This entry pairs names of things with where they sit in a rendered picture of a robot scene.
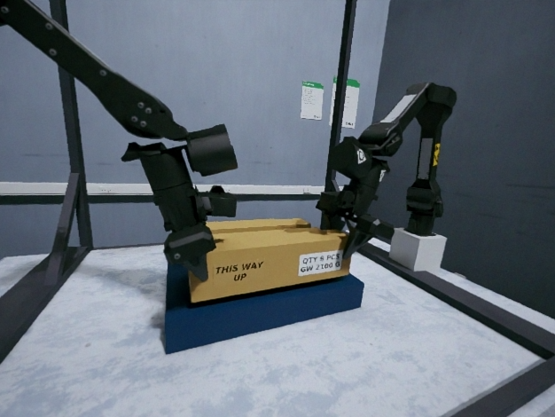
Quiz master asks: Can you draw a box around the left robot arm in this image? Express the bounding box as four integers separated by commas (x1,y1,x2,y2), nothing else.
320,82,457,237

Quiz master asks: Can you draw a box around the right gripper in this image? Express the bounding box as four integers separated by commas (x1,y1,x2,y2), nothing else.
152,180,216,281

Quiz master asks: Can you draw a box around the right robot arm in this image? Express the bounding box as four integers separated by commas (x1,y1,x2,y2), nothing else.
0,0,238,223

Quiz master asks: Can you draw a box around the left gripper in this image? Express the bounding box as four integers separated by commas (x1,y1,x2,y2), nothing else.
316,181,395,260

